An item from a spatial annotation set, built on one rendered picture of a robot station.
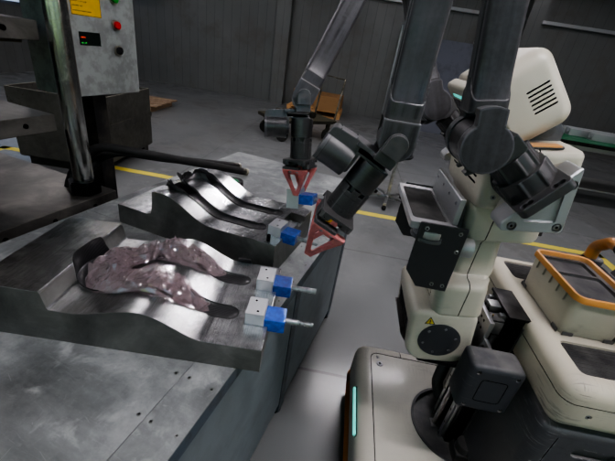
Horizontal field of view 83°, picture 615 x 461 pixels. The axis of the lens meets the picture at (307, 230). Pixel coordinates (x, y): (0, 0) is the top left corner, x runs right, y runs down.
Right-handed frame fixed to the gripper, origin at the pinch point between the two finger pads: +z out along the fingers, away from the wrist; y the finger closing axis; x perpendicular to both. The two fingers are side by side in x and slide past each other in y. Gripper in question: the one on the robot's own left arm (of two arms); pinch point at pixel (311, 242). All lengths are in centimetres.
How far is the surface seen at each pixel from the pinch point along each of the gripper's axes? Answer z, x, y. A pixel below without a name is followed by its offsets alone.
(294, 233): 10.5, -0.6, -19.3
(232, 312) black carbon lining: 18.7, -5.2, 7.5
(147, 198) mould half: 35, -41, -33
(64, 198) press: 55, -65, -37
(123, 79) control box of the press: 25, -80, -76
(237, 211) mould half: 20.3, -16.0, -30.1
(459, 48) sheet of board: -166, 170, -806
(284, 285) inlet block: 13.3, 1.7, -1.6
